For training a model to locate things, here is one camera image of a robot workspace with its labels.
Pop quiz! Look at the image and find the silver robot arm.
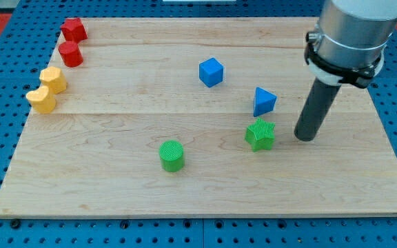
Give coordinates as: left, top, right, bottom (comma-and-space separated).
305, 0, 397, 88

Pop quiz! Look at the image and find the blue cube block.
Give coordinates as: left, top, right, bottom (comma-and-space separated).
198, 58, 224, 87

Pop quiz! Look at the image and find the green star block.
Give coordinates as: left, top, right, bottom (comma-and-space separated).
245, 118, 275, 152

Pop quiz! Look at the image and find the red star block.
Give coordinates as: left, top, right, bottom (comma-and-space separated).
61, 17, 88, 43

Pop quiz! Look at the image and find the wooden board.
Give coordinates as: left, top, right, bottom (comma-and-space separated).
0, 17, 397, 219

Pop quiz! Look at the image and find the green cylinder block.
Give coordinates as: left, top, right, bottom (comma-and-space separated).
159, 140, 185, 172

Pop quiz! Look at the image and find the blue triangle block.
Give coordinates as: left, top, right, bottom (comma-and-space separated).
253, 87, 277, 117

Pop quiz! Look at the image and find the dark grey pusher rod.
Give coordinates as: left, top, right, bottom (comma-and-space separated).
294, 78, 340, 141

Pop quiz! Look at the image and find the red cylinder block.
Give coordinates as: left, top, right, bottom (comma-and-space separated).
58, 41, 83, 68

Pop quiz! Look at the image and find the yellow hexagon block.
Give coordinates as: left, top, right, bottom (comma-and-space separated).
39, 66, 68, 94

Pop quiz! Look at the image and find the yellow heart block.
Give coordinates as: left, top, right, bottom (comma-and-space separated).
26, 85, 57, 114

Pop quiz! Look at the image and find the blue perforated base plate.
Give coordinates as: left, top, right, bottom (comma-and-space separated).
0, 0, 397, 247

